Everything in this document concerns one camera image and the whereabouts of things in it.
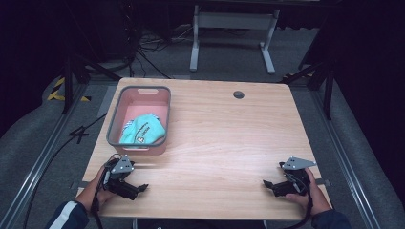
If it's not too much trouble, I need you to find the black floor cable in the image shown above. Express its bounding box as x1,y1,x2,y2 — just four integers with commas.
22,113,108,229

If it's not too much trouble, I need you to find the grey metal floor rail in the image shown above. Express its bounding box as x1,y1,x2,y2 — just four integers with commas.
0,83,94,229
309,90,383,229

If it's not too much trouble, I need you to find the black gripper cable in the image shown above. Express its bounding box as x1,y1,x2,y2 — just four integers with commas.
280,177,315,229
90,154,123,229

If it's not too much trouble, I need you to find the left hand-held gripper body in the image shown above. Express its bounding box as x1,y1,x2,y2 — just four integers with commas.
102,154,136,196

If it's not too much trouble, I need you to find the yellow black floor tape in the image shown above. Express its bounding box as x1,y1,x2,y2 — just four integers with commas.
46,76,92,103

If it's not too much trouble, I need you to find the tangle of black floor cables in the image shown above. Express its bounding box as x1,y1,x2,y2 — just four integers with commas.
125,18,195,80

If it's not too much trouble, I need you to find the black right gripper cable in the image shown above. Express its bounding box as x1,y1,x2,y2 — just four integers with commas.
280,177,315,229

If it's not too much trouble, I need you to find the person's left hand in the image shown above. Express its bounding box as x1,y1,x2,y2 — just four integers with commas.
75,164,117,214

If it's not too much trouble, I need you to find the teal printed cloth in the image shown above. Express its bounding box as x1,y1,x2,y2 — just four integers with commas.
118,114,167,145

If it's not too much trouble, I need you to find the pink basket with grey rim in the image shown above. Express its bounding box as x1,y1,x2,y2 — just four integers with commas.
106,85,172,156

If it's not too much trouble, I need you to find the black tape cross mark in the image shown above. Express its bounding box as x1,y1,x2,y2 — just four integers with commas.
69,125,90,145

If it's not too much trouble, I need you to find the white metal table frame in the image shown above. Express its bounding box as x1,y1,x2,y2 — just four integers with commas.
189,4,281,75

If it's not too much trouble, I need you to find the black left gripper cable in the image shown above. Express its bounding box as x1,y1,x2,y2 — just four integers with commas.
90,154,123,229

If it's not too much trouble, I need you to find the black metal stand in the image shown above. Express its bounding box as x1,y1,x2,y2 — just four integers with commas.
280,60,335,121
60,52,123,115

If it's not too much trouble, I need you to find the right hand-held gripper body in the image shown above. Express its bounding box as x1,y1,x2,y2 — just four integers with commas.
279,156,317,196

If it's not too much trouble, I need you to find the person's right hand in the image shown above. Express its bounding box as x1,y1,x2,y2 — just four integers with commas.
285,167,332,218

